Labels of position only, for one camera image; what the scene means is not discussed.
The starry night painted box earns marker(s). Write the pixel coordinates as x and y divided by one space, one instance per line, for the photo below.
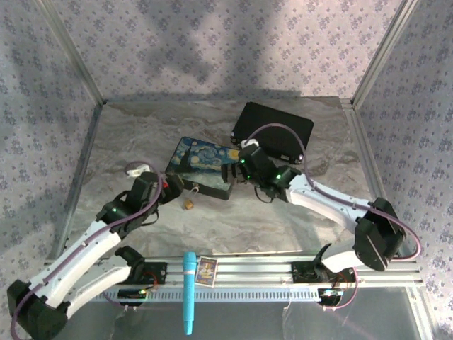
203 164

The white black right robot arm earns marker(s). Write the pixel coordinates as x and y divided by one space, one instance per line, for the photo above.
318 198

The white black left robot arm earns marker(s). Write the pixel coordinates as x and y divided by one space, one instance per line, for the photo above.
81 248

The brass padlock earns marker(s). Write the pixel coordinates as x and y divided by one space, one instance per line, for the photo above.
189 204

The black ribbed hard case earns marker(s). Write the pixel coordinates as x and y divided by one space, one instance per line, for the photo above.
274 132

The small picture card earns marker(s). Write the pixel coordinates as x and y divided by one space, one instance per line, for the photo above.
206 272

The cyan marker pen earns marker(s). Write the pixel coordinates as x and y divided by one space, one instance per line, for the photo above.
189 283

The small green circuit board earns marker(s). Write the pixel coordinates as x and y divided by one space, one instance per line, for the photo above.
132 293
331 293

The aluminium base beam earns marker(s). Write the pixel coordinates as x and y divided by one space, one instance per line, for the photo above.
247 269

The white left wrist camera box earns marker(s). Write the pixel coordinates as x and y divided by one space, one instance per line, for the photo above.
136 173

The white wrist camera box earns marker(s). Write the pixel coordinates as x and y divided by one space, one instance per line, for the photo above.
249 143
136 173

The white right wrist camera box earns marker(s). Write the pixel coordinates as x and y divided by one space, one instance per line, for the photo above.
249 143

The aluminium corner post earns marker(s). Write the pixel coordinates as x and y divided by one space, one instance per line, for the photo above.
384 49
72 49

